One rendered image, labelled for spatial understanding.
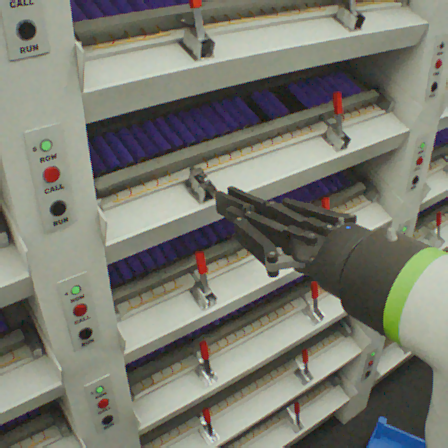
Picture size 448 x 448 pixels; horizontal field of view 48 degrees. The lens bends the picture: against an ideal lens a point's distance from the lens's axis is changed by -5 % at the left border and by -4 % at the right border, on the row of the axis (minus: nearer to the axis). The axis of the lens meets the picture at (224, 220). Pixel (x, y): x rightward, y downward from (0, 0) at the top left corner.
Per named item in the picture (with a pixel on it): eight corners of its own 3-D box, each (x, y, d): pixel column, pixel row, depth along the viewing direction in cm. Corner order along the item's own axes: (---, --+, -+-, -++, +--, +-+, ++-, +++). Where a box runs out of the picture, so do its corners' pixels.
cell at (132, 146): (127, 135, 76) (148, 164, 73) (116, 138, 75) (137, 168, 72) (128, 125, 74) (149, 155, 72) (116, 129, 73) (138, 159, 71)
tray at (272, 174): (400, 146, 96) (423, 108, 89) (102, 267, 67) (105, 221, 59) (332, 81, 105) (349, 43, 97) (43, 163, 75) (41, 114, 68)
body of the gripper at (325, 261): (336, 320, 49) (274, 282, 56) (392, 285, 53) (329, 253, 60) (337, 253, 46) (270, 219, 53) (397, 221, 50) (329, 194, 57)
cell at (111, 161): (102, 142, 74) (122, 173, 71) (90, 146, 73) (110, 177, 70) (102, 133, 72) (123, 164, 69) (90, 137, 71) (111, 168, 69)
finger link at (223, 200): (255, 228, 63) (250, 230, 62) (221, 211, 68) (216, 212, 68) (254, 205, 61) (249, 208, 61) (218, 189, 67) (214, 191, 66)
